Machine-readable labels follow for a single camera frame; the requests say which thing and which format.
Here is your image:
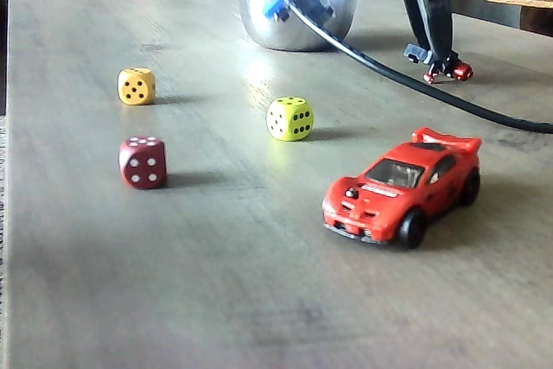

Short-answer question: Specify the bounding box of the red die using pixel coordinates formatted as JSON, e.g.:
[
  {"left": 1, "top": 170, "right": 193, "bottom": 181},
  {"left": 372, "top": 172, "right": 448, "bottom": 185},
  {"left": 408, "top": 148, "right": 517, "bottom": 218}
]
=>
[{"left": 118, "top": 135, "right": 168, "bottom": 191}]

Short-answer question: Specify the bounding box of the black red lego figure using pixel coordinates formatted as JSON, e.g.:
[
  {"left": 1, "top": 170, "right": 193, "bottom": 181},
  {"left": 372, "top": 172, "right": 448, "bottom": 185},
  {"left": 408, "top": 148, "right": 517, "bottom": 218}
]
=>
[{"left": 422, "top": 54, "right": 474, "bottom": 85}]

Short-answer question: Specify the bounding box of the red toy car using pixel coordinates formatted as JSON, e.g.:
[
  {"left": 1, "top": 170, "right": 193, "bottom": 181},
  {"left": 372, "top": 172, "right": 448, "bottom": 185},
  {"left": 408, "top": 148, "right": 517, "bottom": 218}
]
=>
[{"left": 321, "top": 126, "right": 483, "bottom": 251}]

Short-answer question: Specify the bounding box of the steel bowl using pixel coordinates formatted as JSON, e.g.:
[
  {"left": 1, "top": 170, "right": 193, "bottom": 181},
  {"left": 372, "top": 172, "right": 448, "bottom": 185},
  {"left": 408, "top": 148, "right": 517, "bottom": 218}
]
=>
[{"left": 231, "top": 0, "right": 365, "bottom": 53}]

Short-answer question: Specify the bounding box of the yellow-green die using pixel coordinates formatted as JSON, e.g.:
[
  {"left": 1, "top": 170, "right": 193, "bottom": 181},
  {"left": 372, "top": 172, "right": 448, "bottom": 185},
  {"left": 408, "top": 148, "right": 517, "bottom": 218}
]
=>
[{"left": 265, "top": 96, "right": 315, "bottom": 143}]

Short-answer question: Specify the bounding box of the black braided cable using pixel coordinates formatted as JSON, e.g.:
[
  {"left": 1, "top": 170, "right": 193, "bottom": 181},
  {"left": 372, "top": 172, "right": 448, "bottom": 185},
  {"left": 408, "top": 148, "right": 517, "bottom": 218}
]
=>
[{"left": 280, "top": 0, "right": 553, "bottom": 135}]

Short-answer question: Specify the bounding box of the orange-yellow die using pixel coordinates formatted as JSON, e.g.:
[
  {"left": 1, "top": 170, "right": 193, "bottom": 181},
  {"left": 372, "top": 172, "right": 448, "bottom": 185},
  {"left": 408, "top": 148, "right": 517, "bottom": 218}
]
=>
[{"left": 117, "top": 67, "right": 156, "bottom": 106}]

